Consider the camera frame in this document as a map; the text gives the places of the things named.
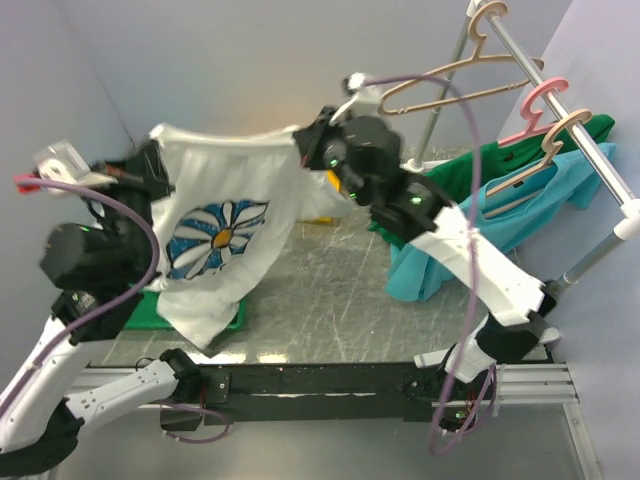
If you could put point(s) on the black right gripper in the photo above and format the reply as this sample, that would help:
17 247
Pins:
308 136

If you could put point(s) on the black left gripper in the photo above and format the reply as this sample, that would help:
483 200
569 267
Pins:
157 174

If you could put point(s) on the white daisy print t-shirt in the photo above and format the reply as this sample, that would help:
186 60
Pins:
235 202

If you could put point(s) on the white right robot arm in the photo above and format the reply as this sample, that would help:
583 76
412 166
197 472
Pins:
396 211

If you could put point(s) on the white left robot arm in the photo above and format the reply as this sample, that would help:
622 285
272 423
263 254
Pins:
101 272

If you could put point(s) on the green t-shirt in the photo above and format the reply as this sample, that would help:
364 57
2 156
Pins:
455 176

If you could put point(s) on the light blue t-shirt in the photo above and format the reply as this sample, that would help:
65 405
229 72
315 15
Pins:
506 219

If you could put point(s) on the beige empty hanger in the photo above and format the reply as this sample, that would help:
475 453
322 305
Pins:
447 71

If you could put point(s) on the pink hanger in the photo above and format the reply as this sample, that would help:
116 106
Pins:
532 116

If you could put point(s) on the beige hanger with shirt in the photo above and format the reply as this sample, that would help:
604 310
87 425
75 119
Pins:
550 145

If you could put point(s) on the yellow plastic tray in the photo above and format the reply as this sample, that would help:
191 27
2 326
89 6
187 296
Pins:
320 199

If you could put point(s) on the green plastic tray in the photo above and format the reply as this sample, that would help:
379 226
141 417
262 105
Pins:
188 310

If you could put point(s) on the black base beam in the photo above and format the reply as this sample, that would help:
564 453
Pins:
298 392

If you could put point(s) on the metal clothes rack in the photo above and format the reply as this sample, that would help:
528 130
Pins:
575 130

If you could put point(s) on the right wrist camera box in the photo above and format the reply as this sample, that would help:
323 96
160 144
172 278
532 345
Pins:
364 98

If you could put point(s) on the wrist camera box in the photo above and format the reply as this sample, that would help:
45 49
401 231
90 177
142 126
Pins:
364 98
60 162

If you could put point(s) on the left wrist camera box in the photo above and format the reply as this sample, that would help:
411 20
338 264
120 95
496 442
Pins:
60 162

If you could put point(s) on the aluminium rail frame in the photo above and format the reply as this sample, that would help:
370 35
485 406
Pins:
539 383

